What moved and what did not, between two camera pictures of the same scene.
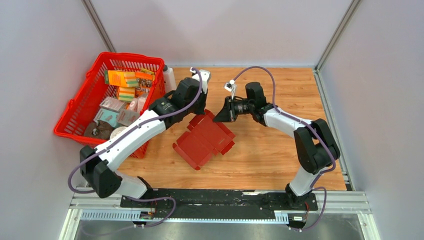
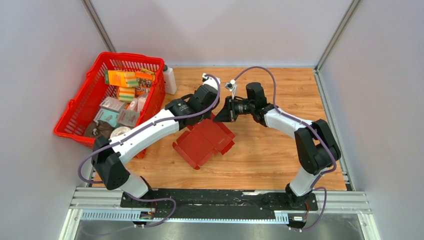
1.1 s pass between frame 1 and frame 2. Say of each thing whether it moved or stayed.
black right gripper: stayed
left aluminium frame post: stayed
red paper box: stayed
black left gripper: moved
